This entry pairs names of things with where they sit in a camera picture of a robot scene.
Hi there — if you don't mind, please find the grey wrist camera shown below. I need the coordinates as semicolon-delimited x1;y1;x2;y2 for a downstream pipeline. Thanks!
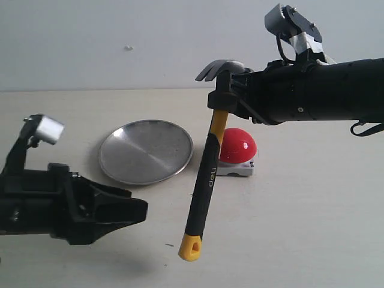
1;113;65;175
264;4;337;65

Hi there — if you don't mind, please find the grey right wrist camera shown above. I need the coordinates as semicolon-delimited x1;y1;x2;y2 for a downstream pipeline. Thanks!
264;4;337;65

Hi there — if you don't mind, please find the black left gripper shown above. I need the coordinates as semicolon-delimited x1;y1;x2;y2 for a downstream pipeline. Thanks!
1;163;148;245

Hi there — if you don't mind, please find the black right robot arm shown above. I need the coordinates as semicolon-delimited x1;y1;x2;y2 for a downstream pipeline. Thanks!
208;58;383;125

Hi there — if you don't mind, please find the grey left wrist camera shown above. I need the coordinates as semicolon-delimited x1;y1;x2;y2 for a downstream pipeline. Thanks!
1;113;65;175

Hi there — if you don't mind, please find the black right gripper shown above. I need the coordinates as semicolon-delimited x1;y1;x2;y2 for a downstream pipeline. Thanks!
207;60;309;125

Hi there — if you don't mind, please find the red dome push button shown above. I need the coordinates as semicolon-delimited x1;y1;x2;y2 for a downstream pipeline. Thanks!
217;128;257;177

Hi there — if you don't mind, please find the round stainless steel plate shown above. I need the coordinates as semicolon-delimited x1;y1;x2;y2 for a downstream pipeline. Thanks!
98;119;194;186

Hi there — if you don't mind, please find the yellow black claw hammer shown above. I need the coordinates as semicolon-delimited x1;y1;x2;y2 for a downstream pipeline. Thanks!
178;59;245;262

